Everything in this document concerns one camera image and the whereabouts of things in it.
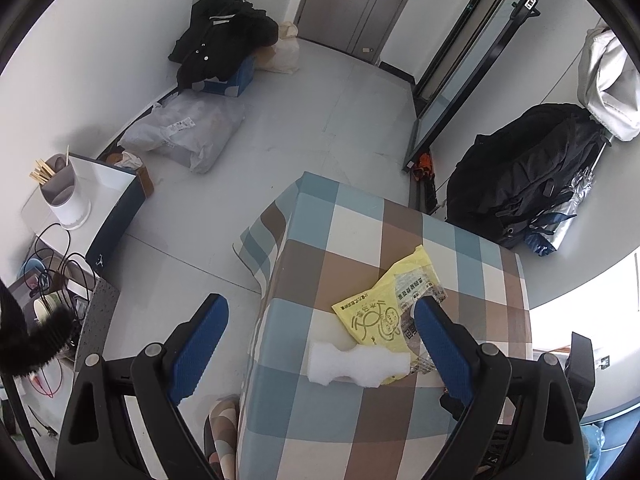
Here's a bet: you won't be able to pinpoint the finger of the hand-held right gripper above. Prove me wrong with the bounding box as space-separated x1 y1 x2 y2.
564 331 597 418

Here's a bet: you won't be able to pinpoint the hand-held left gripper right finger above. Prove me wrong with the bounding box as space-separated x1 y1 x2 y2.
413 296 588 480

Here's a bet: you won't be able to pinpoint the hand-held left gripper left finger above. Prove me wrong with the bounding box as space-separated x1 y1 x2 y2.
55 292 231 480

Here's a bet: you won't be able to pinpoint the yellow snack packet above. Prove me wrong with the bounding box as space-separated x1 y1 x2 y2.
331 245 446 386

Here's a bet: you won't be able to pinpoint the blue trash bin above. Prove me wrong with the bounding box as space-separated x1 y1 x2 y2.
580 400 640 480

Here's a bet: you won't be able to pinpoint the checkered cushion stool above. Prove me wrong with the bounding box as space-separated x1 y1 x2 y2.
202 394 241 480

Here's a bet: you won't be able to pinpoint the white shaped foam piece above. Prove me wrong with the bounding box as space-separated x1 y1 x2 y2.
308 341 411 388

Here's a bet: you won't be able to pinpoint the grey speckled counter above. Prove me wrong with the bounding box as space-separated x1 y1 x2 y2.
75 280 121 376

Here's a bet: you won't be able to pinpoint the checkered tablecloth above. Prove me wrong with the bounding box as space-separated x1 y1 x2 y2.
232 171 533 480

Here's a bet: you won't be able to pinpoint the navy blue box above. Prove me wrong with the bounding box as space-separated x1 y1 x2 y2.
67 154 146 273

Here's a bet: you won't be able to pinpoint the stack of paper cups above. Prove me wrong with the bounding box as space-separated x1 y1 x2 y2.
32 295 63 326

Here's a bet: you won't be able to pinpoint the black furry sleeve cuff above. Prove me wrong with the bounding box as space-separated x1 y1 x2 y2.
0 280 75 380

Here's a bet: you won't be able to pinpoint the silver folding umbrella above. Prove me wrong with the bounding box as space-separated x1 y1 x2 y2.
522 145 613 256

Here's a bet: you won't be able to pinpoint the brown cardboard box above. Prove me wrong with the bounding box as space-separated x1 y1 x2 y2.
105 150 153 198

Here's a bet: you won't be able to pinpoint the blue bowl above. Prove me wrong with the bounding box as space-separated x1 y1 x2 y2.
20 257 46 286

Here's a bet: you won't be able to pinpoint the black backpack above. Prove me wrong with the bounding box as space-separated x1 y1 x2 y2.
445 103 611 250

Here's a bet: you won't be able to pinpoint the white grey chopstick holder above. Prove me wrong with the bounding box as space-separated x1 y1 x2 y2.
40 156 92 231

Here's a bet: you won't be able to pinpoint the white plastic parcel bag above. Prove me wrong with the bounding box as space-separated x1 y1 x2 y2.
117 95 246 175

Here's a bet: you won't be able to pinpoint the bundle of wooden chopsticks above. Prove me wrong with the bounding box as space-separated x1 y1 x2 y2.
29 159 55 185

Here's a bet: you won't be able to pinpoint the glass sliding door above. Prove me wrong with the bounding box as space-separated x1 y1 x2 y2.
402 0 543 176

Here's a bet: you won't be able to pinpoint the blue cardboard box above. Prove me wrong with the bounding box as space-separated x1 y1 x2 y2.
192 55 257 98

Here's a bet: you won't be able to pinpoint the white jacket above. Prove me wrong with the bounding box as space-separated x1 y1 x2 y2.
577 25 640 142

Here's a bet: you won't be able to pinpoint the beige cloth bag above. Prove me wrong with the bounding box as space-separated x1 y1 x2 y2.
255 22 301 75

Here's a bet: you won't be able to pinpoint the black jacket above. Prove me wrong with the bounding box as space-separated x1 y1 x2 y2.
168 0 280 92

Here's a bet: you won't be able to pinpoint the grey door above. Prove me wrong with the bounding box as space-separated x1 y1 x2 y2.
295 0 431 68

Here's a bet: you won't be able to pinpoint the black cables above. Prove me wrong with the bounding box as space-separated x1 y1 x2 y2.
20 220 101 311

